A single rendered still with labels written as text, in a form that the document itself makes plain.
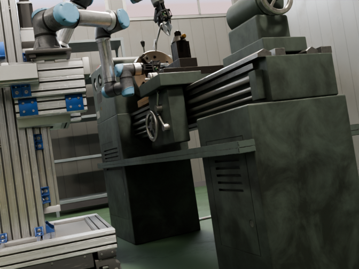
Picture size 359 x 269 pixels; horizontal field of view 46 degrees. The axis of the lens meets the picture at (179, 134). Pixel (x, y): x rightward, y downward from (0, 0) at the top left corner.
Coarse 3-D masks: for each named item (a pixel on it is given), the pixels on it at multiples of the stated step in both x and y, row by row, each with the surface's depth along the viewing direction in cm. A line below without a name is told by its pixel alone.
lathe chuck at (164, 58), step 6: (144, 54) 274; (150, 54) 276; (156, 54) 277; (162, 54) 279; (138, 60) 272; (162, 60) 279; (168, 60) 280; (132, 78) 273; (138, 78) 271; (144, 78) 272; (138, 84) 270; (138, 90) 274
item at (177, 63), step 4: (176, 60) 215; (180, 60) 212; (184, 60) 213; (188, 60) 214; (192, 60) 215; (196, 60) 216; (172, 64) 220; (176, 64) 215; (180, 64) 212; (184, 64) 213; (188, 64) 214; (192, 64) 215; (196, 64) 216
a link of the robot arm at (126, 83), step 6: (120, 78) 248; (126, 78) 246; (114, 84) 252; (120, 84) 248; (126, 84) 246; (132, 84) 249; (114, 90) 251; (120, 90) 249; (126, 90) 246; (132, 90) 248; (126, 96) 250
